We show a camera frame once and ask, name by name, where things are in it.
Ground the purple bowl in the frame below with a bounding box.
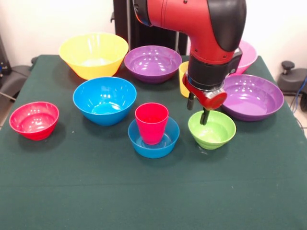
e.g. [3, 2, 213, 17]
[124, 45, 183, 84]
[220, 74, 285, 122]

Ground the small red bowl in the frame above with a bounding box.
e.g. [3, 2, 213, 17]
[9, 101, 60, 141]

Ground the red cup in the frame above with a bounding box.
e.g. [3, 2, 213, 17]
[134, 102, 169, 145]

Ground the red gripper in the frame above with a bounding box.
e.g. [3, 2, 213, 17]
[182, 74, 228, 126]

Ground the yellow cup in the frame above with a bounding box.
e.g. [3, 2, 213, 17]
[178, 61, 191, 98]

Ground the dark green tablecloth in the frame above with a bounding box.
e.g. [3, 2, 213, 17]
[0, 54, 307, 230]

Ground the black equipment box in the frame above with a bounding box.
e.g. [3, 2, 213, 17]
[0, 33, 12, 77]

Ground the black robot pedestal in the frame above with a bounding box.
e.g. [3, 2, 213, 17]
[110, 0, 190, 56]

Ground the translucent teal bowl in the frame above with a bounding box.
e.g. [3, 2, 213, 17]
[128, 116, 180, 159]

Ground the blue cable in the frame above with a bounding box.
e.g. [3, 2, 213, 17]
[291, 76, 307, 115]

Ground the blue bowl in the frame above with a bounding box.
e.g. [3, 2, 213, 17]
[72, 76, 138, 127]

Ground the large yellow bowl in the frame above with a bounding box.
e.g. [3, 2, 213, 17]
[59, 32, 130, 81]

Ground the small green bowl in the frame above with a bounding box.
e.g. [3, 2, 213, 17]
[188, 110, 237, 150]

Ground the large pink bowl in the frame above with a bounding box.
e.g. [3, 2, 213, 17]
[236, 40, 259, 75]

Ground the grey pedestal leg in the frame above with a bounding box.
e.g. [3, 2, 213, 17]
[278, 68, 307, 96]
[0, 65, 31, 101]

